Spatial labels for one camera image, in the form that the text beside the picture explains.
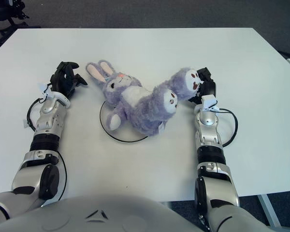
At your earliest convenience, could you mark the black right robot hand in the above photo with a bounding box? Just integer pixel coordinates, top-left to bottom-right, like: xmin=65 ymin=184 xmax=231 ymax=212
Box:
xmin=187 ymin=67 xmax=218 ymax=104

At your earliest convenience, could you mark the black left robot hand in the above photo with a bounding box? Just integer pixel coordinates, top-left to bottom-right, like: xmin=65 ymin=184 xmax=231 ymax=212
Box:
xmin=49 ymin=61 xmax=88 ymax=99

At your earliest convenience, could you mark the purple plush bunny doll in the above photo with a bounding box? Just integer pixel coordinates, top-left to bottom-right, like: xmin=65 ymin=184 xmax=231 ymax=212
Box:
xmin=86 ymin=59 xmax=201 ymax=137

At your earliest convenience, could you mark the white plate with black rim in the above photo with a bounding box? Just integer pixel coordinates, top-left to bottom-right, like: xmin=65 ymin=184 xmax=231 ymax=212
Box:
xmin=99 ymin=101 xmax=148 ymax=144

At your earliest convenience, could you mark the grey robot torso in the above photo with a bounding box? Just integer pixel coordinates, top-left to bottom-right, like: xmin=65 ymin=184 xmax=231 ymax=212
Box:
xmin=0 ymin=194 xmax=203 ymax=232

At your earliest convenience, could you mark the grey metal table leg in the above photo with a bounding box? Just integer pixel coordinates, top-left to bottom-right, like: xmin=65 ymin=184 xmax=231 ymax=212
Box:
xmin=257 ymin=193 xmax=283 ymax=229

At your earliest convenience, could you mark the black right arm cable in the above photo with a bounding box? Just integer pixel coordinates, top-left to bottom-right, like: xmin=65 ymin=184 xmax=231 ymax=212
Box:
xmin=217 ymin=108 xmax=238 ymax=147

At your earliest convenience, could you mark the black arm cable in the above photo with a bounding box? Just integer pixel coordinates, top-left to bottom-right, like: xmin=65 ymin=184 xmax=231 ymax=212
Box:
xmin=217 ymin=108 xmax=238 ymax=147
xmin=26 ymin=83 xmax=67 ymax=201

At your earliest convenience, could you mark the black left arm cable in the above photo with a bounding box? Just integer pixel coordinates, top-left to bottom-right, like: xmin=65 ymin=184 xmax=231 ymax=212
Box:
xmin=26 ymin=83 xmax=67 ymax=201

